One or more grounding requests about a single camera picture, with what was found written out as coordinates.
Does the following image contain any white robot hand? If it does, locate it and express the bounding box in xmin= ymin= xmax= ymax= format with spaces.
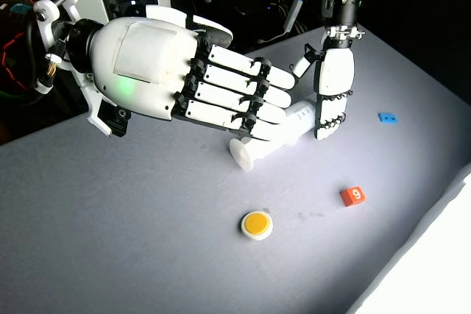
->
xmin=290 ymin=43 xmax=356 ymax=141
xmin=88 ymin=4 xmax=297 ymax=143

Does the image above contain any large clear plastic syringe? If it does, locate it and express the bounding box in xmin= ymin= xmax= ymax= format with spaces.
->
xmin=228 ymin=93 xmax=319 ymax=172

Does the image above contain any orange numbered cube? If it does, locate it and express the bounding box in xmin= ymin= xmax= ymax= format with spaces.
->
xmin=339 ymin=186 xmax=367 ymax=207

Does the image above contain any grey table cloth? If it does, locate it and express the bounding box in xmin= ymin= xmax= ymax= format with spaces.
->
xmin=0 ymin=25 xmax=471 ymax=314

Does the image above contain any yellow button with white rim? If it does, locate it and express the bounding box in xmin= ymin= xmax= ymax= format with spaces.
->
xmin=240 ymin=210 xmax=275 ymax=242

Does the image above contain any red wire bundle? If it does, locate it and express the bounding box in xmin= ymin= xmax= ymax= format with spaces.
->
xmin=0 ymin=0 xmax=38 ymax=91

